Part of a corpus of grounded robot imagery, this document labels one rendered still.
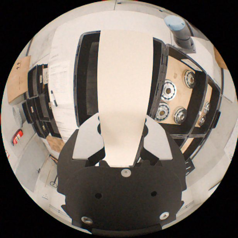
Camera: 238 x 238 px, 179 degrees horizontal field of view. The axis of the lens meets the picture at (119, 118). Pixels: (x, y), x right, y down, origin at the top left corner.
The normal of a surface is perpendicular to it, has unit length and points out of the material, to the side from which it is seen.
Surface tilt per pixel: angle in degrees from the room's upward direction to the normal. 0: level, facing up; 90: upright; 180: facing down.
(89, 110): 0
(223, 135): 90
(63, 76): 0
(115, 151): 0
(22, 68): 75
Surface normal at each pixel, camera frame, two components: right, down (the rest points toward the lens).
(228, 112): -1.00, -0.04
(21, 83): 0.96, 0.15
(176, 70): 0.00, 0.50
